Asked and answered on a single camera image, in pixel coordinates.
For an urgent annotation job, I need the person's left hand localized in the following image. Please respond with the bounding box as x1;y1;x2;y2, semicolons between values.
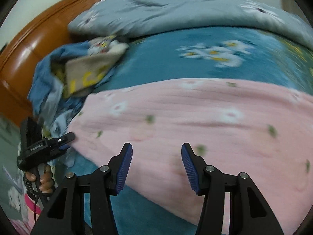
25;164;55;194

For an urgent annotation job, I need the beige printed fleece garment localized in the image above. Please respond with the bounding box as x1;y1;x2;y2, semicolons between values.
52;35;130;97

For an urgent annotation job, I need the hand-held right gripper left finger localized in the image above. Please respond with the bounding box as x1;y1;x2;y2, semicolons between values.
31;142;133;235

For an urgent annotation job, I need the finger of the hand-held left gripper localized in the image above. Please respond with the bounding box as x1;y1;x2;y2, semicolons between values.
49;132;76;157

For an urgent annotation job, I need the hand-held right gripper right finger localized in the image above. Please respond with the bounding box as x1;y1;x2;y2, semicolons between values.
181;142;285;235

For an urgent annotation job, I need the blue cloth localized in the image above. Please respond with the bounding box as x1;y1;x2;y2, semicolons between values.
27;42;118;125

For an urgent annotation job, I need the teal floral blanket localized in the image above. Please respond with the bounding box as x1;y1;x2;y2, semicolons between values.
66;26;313;235

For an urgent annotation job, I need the pink floral fleece garment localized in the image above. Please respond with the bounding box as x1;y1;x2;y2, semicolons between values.
67;78;313;233

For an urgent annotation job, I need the pink cloth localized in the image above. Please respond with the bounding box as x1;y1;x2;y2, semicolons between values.
23;193;47;217

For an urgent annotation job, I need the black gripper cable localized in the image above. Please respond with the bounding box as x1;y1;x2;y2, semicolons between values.
23;176;49;226

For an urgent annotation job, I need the floral printed cloth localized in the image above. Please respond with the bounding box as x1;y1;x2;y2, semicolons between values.
0;117;49;233

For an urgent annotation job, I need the light blue garment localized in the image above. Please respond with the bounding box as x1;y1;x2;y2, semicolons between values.
40;81;85;169

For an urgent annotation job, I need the wooden headboard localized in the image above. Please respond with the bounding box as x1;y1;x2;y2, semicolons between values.
0;0;134;128

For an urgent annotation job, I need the grey-blue floral quilt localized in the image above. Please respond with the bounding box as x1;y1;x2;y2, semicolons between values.
67;0;313;54

